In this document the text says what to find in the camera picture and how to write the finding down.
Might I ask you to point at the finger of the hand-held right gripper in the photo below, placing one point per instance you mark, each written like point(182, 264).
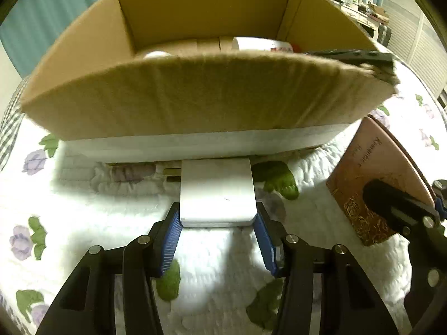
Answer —
point(441, 199)
point(387, 197)

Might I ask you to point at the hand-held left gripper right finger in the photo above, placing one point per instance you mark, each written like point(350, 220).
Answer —
point(265, 244)

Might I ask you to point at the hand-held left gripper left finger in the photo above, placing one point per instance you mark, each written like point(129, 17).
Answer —
point(169, 244)

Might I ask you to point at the brown book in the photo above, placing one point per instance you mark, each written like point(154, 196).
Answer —
point(370, 157)

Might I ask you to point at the white power bank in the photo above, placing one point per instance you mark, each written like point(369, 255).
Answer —
point(216, 195)

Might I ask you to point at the black remote control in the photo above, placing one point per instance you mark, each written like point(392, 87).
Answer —
point(352, 56)

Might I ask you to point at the cardboard box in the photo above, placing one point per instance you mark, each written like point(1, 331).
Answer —
point(209, 97)

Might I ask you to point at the light blue earbuds case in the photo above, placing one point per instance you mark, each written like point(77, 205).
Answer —
point(157, 55)

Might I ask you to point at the white cylindrical plug device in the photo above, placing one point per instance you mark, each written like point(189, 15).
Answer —
point(258, 43)

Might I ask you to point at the white floral quilt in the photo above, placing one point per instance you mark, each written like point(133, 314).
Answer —
point(87, 216)

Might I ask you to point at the dark suitcase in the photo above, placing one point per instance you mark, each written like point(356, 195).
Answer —
point(384, 34)

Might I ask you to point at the white louvred wardrobe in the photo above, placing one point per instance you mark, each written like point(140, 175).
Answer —
point(415, 31)

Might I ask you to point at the white dressing table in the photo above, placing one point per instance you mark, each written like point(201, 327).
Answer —
point(359, 12)

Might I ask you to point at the wide green curtain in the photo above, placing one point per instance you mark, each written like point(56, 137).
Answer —
point(45, 17)

